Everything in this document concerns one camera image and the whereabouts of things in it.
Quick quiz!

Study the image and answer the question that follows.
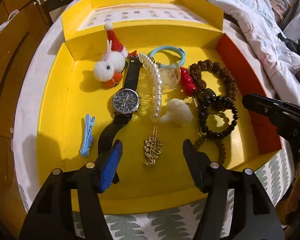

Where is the white plush duck clip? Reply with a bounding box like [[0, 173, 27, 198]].
[[93, 40, 127, 88]]

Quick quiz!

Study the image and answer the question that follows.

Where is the white shell hair clip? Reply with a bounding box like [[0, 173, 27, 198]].
[[159, 99, 193, 126]]

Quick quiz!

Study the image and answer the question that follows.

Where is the brown rudraksha bead bracelet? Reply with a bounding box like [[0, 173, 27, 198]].
[[189, 59, 239, 103]]

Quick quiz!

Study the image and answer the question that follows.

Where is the pearl clear claw clip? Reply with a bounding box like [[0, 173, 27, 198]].
[[139, 53, 181, 122]]

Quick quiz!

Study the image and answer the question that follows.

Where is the black leather wrist watch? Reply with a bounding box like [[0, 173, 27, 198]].
[[97, 56, 142, 184]]

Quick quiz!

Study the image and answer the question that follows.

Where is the wooden wardrobe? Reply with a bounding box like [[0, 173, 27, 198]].
[[0, 0, 73, 196]]

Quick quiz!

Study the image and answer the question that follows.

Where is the red three-ball hair clip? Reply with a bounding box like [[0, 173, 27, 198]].
[[179, 67, 197, 97]]

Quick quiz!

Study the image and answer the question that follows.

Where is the white patterned duvet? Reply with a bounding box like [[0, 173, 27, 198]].
[[207, 0, 300, 106]]

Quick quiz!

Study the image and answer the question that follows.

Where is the black bead bracelet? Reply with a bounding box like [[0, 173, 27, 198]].
[[198, 95, 240, 141]]

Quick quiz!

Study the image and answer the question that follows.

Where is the dark bedside drawer cabinet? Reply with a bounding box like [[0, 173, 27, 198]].
[[43, 0, 73, 22]]

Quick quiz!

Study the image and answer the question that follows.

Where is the green leaf patterned bedspread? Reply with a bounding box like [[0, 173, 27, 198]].
[[12, 0, 300, 240]]

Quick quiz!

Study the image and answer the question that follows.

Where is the small blue hair clip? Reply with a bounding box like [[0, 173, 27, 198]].
[[79, 114, 95, 157]]

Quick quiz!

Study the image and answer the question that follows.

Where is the light blue bangle bracelet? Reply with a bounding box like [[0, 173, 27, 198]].
[[148, 45, 187, 68]]

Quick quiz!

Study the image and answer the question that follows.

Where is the yellow cardboard box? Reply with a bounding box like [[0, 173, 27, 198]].
[[36, 0, 282, 214]]

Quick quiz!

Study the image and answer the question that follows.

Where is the gold filigree leaf hairpin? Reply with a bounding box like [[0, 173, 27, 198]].
[[143, 124, 162, 166]]

